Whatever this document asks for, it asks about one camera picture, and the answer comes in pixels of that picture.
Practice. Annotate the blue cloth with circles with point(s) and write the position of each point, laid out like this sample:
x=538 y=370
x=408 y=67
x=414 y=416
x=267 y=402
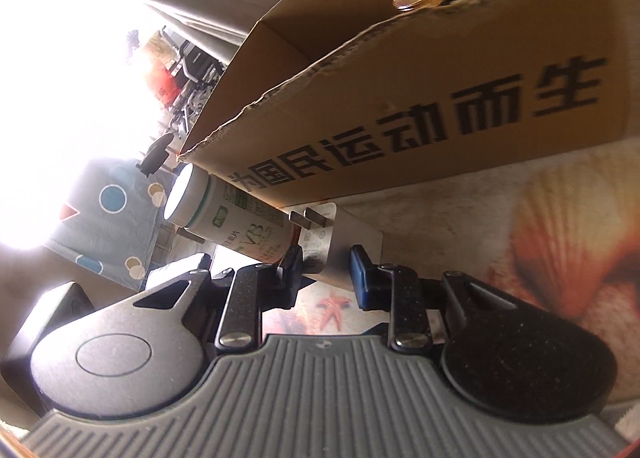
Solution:
x=110 y=218

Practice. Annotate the brown cardboard box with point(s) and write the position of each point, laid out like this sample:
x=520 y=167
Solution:
x=450 y=103

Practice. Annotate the black clip stand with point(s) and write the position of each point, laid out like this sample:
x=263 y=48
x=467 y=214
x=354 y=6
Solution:
x=155 y=155

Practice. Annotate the sea print table cover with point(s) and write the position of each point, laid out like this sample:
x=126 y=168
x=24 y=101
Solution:
x=550 y=223

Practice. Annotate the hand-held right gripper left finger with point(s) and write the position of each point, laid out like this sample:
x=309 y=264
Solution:
x=294 y=265

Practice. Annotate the white supplement bottle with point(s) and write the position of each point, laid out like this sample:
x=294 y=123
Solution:
x=225 y=218

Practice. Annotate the black exercise equipment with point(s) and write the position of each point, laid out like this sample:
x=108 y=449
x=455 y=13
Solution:
x=192 y=73

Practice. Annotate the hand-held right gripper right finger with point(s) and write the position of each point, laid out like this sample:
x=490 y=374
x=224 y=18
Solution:
x=360 y=270

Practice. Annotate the white plug adapter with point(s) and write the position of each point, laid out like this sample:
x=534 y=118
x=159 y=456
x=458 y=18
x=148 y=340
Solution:
x=340 y=240

